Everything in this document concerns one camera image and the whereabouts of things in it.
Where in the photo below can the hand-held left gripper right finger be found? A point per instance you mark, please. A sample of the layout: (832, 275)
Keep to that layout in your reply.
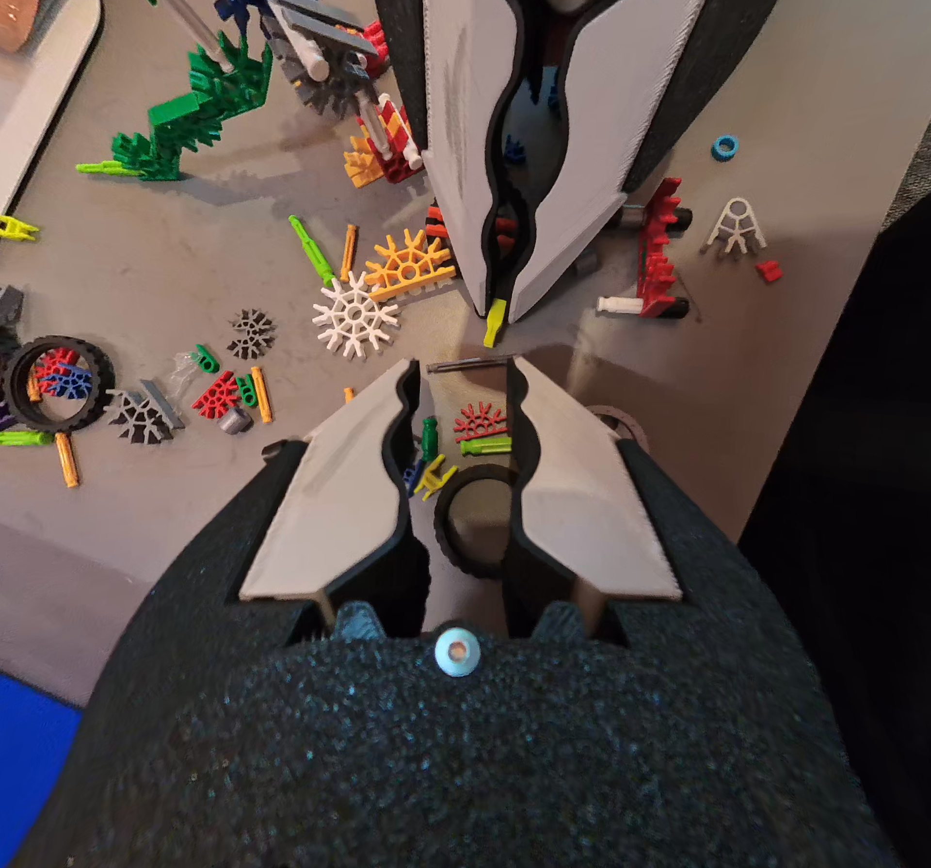
(589, 511)

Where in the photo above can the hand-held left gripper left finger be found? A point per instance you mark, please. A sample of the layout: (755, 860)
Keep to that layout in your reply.
(327, 511)

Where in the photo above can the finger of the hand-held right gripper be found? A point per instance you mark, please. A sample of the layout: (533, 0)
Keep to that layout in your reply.
(458, 82)
(625, 97)

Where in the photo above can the thin metal rod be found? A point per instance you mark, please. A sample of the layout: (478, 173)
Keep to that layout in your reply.
(469, 364)

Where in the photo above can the lime yellow clip connector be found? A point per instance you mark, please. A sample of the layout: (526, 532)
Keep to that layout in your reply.
(494, 322)

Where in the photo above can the person's right hand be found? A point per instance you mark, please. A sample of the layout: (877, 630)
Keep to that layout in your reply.
(556, 39)

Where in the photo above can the small blue connector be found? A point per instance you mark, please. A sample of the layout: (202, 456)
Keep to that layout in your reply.
(411, 477)
(514, 150)

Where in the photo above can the red yellow connector block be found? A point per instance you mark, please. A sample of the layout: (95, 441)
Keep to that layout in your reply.
(385, 148)

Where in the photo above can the grey spoked wheel hub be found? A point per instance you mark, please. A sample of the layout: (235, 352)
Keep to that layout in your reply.
(618, 413)

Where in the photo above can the yellow clip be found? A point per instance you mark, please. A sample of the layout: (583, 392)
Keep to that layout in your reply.
(436, 479)

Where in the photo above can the black toy tyre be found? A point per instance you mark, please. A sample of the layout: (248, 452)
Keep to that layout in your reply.
(518, 200)
(444, 519)

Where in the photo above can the silver rod with black caps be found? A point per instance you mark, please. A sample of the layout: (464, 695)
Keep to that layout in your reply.
(631, 217)

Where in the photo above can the lime green rod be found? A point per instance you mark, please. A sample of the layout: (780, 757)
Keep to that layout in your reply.
(486, 446)
(25, 437)
(313, 250)
(109, 167)

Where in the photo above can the silver spacer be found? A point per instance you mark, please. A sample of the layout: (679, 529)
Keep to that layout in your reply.
(234, 422)

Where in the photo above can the red half-circle connector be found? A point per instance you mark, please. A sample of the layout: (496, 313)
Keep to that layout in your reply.
(480, 424)

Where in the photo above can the orange red connector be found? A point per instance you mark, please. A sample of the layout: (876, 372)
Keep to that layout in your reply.
(434, 220)

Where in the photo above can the grey panel assembly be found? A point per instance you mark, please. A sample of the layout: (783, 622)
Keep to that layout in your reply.
(327, 31)

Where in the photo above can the white thick rod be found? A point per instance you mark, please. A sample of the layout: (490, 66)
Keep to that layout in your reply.
(315, 60)

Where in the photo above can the small green clip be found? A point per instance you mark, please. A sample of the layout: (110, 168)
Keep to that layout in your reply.
(246, 391)
(207, 359)

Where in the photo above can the red connector strip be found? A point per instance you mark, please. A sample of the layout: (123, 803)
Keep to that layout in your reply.
(658, 250)

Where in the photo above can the small red connector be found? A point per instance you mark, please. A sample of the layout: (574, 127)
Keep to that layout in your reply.
(216, 395)

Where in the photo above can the dark grey spacer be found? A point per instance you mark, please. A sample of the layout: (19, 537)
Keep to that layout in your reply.
(588, 263)

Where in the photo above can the white fan connector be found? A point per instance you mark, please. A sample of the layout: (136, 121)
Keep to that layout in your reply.
(736, 231)

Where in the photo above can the dark grey snowflake connector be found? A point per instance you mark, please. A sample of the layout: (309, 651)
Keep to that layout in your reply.
(252, 334)

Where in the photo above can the white snowflake connector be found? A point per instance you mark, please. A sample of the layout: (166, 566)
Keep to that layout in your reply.
(343, 315)

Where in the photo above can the clear plastic piece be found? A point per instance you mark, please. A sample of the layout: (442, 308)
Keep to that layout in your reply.
(183, 367)

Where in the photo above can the white rod with black cap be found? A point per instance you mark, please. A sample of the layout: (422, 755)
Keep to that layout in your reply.
(618, 306)

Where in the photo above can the grey connector with panel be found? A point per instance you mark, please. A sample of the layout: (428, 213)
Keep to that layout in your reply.
(142, 413)

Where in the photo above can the yellow half-circle connector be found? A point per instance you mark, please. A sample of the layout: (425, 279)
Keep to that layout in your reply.
(407, 290)

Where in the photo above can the small red clip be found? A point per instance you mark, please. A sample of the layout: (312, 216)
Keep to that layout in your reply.
(769, 271)

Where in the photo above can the large black knobby tyre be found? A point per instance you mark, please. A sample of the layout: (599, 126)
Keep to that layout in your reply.
(105, 373)

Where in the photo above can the clear long rod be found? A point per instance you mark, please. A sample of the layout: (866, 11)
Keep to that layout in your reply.
(189, 20)

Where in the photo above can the green connector structure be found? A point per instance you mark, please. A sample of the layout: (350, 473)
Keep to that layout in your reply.
(174, 111)

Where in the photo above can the blue box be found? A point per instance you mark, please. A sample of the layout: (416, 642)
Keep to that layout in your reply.
(36, 773)

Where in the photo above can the white tray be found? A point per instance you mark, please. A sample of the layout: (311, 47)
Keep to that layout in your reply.
(51, 82)

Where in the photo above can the lime clip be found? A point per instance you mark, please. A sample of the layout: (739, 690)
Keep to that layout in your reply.
(18, 228)

